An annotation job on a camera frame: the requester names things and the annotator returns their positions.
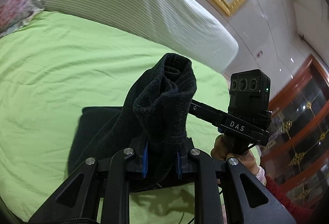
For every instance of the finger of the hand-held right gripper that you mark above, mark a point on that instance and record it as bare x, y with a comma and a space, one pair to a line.
205, 112

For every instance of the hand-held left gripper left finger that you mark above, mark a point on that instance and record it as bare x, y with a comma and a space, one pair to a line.
145, 162

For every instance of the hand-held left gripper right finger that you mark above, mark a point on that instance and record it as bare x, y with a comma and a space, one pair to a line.
179, 165

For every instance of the black pants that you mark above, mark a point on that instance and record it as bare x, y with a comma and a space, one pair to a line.
159, 100

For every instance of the person's right forearm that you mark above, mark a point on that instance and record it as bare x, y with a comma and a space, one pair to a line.
282, 195

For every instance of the person's right hand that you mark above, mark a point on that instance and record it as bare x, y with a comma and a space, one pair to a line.
219, 148

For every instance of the wooden glass door cabinet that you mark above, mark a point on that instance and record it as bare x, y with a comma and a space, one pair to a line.
308, 110

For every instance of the green bed sheet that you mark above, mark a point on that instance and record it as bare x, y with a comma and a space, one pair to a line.
51, 72

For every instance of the pink floral pillow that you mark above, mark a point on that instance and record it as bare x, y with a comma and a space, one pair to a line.
12, 7

